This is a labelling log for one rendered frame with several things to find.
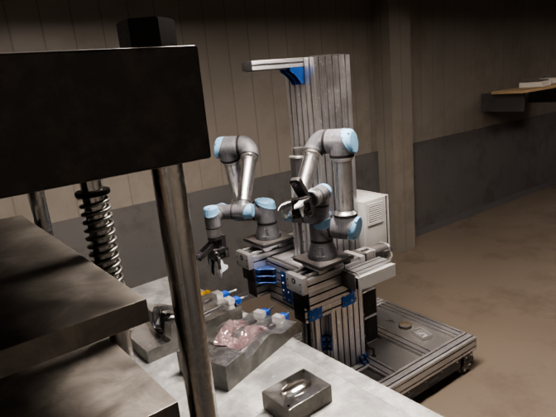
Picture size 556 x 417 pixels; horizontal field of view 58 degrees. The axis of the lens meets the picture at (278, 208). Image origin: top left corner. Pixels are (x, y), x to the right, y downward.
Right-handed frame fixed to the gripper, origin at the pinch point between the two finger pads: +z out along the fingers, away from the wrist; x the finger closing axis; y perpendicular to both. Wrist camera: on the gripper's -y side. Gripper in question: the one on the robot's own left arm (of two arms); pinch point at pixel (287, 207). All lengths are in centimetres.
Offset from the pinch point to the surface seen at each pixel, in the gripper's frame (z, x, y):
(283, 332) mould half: -9, 20, 58
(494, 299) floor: -251, -28, 151
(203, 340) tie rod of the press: 92, -28, 6
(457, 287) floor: -267, 3, 147
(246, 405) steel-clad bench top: 35, 14, 64
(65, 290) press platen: 100, -1, -8
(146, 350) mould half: 26, 69, 51
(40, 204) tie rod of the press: 48, 76, -21
